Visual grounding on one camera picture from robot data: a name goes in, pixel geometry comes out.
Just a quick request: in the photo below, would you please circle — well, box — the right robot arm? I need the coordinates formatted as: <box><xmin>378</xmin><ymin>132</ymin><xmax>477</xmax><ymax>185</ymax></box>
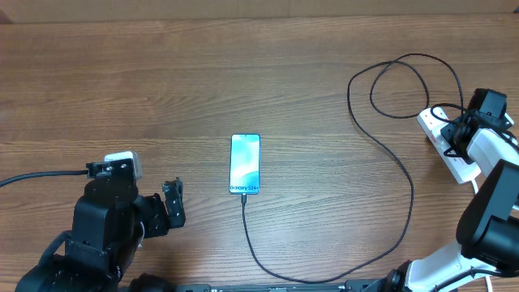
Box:
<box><xmin>367</xmin><ymin>88</ymin><xmax>518</xmax><ymax>291</ymax></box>

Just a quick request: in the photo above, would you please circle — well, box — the blue Samsung Galaxy smartphone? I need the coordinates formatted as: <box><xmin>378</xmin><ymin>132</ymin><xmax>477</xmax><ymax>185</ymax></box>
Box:
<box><xmin>229</xmin><ymin>134</ymin><xmax>261</xmax><ymax>195</ymax></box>

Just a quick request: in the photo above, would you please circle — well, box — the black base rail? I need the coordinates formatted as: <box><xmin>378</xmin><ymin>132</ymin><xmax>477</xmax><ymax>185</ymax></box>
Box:
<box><xmin>118</xmin><ymin>274</ymin><xmax>384</xmax><ymax>292</ymax></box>

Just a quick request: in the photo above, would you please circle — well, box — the white power strip cord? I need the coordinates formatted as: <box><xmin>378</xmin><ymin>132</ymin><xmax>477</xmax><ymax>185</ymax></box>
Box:
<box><xmin>470</xmin><ymin>178</ymin><xmax>494</xmax><ymax>292</ymax></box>

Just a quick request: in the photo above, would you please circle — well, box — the cardboard board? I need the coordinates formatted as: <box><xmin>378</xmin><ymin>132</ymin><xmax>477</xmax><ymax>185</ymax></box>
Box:
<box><xmin>1</xmin><ymin>0</ymin><xmax>518</xmax><ymax>24</ymax></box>

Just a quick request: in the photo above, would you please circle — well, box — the white power strip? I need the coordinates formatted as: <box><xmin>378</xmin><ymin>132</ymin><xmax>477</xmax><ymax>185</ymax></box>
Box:
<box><xmin>417</xmin><ymin>108</ymin><xmax>481</xmax><ymax>184</ymax></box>

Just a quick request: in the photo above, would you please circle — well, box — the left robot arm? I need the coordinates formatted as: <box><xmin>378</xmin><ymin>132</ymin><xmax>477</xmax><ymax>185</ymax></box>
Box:
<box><xmin>15</xmin><ymin>178</ymin><xmax>186</xmax><ymax>292</ymax></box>

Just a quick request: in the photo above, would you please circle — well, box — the black USB charging cable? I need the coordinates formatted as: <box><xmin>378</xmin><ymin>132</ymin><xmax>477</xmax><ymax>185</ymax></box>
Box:
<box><xmin>241</xmin><ymin>53</ymin><xmax>465</xmax><ymax>285</ymax></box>

